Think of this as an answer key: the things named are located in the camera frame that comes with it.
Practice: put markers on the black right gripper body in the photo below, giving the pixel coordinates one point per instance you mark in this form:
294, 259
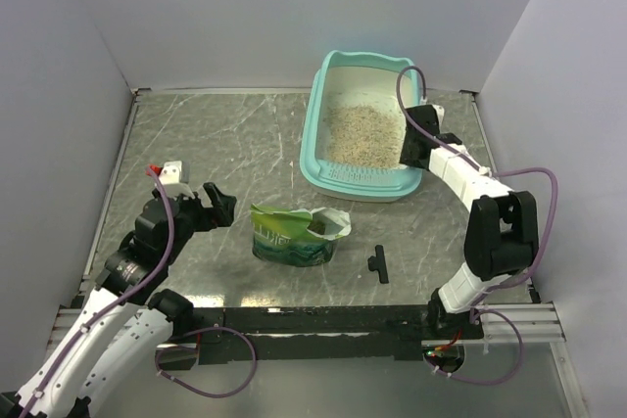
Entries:
406, 155

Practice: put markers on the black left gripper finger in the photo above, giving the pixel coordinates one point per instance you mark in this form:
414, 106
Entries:
213, 192
224, 210

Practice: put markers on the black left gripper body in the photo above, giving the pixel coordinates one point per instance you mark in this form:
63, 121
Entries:
195, 216

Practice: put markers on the teal cat litter box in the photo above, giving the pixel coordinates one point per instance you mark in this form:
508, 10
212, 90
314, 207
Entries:
350, 79

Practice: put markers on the green cat litter bag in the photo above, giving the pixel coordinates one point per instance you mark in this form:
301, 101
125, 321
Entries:
298, 237

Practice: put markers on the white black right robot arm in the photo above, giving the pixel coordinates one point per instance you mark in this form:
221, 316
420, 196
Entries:
501, 238

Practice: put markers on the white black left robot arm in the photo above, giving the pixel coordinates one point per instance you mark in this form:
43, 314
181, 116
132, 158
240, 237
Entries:
126, 314

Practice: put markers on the beige cat litter granules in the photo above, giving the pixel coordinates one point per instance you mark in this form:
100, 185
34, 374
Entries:
363, 136

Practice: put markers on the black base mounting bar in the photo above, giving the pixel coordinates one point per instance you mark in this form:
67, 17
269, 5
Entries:
319, 332

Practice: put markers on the small black T-shaped part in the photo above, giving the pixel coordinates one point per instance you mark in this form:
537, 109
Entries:
377, 263

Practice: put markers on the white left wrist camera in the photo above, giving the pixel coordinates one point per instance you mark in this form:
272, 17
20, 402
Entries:
174, 177

